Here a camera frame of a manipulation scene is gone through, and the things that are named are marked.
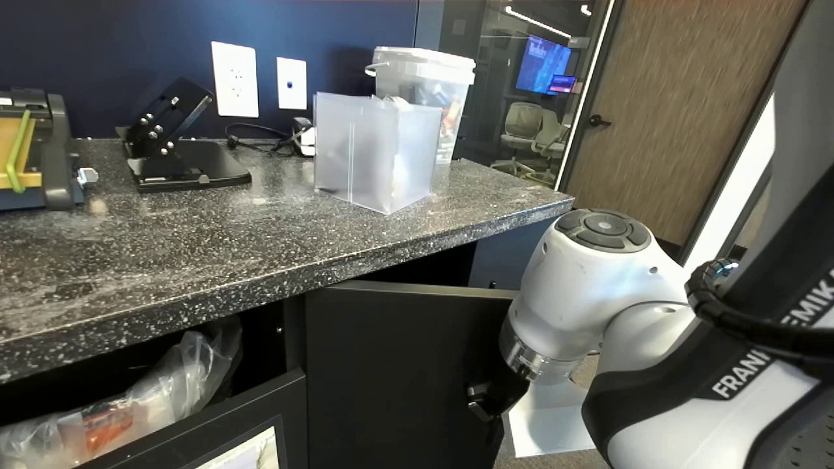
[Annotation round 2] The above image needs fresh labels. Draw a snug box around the ceiling light strip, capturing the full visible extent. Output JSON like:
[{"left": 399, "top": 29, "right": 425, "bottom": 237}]
[{"left": 504, "top": 5, "right": 573, "bottom": 39}]

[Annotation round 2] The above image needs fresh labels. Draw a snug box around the small white charger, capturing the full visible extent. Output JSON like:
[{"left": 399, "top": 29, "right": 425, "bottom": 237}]
[{"left": 291, "top": 117, "right": 317, "bottom": 158}]

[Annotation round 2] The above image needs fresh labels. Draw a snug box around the black cable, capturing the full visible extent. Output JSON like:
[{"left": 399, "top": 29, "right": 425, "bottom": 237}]
[{"left": 224, "top": 122, "right": 300, "bottom": 155}]

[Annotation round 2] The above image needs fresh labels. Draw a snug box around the wall monitor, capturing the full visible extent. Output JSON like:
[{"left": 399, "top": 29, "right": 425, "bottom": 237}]
[{"left": 515, "top": 34, "right": 579, "bottom": 96}]

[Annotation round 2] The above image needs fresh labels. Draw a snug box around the white sheet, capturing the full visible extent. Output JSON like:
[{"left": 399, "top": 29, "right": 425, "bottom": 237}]
[{"left": 508, "top": 377, "right": 598, "bottom": 459}]

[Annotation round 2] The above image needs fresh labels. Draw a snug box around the white plastic bucket with lid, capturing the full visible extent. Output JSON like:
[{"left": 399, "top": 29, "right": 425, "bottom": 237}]
[{"left": 364, "top": 46, "right": 477, "bottom": 165}]

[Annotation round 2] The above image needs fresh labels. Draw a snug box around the paper sign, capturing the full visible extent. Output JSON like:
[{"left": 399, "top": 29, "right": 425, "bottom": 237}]
[{"left": 188, "top": 423, "right": 285, "bottom": 469}]

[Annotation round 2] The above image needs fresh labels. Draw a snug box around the white wall socket plate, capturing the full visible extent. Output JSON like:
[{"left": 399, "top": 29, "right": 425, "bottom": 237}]
[{"left": 210, "top": 41, "right": 260, "bottom": 119}]

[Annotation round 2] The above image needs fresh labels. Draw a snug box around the black hole punch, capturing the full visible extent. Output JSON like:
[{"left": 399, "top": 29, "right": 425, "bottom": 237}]
[{"left": 115, "top": 77, "right": 253, "bottom": 192}]

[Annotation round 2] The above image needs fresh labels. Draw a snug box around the clear plastic trash bag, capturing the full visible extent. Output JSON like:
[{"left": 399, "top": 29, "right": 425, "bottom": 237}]
[{"left": 0, "top": 318, "right": 243, "bottom": 469}]

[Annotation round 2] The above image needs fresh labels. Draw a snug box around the wooden door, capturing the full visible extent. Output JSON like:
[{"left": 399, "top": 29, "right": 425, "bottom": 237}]
[{"left": 563, "top": 0, "right": 810, "bottom": 246}]

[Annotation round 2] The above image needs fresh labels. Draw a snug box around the row of office chairs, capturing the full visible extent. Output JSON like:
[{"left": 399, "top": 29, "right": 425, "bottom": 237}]
[{"left": 491, "top": 101, "right": 569, "bottom": 184}]

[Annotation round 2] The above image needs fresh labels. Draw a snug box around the black cabinet door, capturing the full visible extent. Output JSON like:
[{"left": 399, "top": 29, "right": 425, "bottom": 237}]
[{"left": 304, "top": 280, "right": 519, "bottom": 469}]

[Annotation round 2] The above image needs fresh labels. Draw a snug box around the black pull-out bin door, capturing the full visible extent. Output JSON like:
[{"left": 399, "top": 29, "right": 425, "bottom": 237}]
[{"left": 77, "top": 368, "right": 308, "bottom": 469}]

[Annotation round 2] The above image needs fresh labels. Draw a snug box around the translucent plastic box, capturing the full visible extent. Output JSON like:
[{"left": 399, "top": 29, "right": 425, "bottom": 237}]
[{"left": 313, "top": 91, "right": 444, "bottom": 216}]

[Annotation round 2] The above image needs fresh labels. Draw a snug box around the white wall switch plate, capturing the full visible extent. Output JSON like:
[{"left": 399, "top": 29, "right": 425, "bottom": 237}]
[{"left": 276, "top": 57, "right": 308, "bottom": 111}]

